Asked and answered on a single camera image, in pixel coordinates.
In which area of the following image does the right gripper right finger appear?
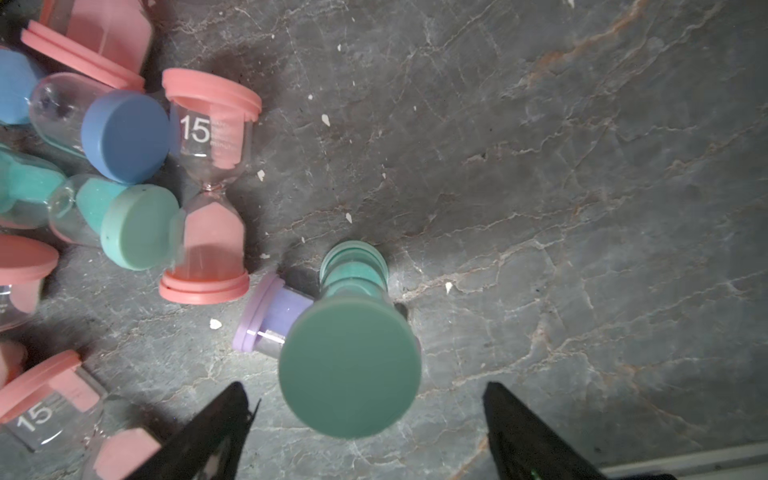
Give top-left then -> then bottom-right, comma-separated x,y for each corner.
483,382 -> 605,480

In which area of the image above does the blue small hourglass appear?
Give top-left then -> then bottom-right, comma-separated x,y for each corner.
29,73 -> 170,185

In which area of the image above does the green small hourglass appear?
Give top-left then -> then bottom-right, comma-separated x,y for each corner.
48,174 -> 181,271

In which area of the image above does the large green hourglass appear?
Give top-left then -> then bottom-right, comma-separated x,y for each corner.
278,240 -> 422,439

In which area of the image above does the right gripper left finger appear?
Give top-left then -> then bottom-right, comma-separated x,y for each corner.
129,381 -> 258,480

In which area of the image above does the pink 15 hourglass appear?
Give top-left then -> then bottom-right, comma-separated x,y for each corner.
159,68 -> 262,305

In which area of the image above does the purple hourglass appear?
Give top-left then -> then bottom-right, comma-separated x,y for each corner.
232,272 -> 315,359

